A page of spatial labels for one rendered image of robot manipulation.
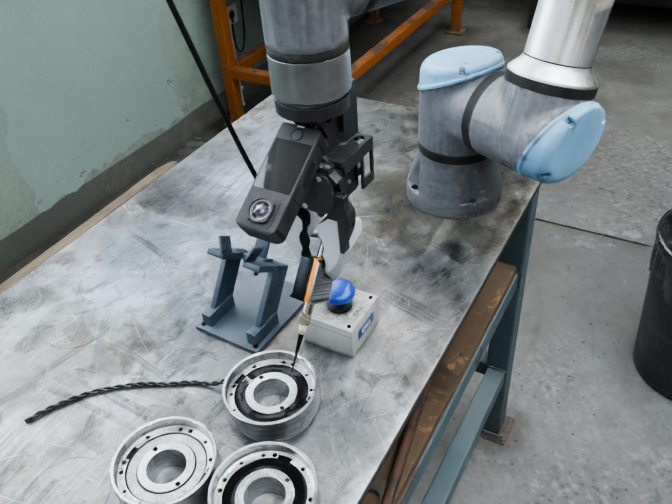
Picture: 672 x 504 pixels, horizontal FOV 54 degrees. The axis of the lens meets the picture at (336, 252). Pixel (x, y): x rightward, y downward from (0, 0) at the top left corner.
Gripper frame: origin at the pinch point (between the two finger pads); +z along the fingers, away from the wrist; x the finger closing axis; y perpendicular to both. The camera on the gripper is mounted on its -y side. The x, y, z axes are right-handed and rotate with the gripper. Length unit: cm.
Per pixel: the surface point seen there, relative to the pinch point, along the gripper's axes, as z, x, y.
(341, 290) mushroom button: 5.7, -0.6, 3.6
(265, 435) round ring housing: 10.9, -2.1, -14.8
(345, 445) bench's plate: 13.2, -9.1, -10.4
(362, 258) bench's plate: 13.2, 5.1, 17.8
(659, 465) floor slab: 93, -43, 67
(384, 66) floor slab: 93, 126, 244
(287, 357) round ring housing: 9.8, 1.5, -5.4
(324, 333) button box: 10.5, 0.3, 0.4
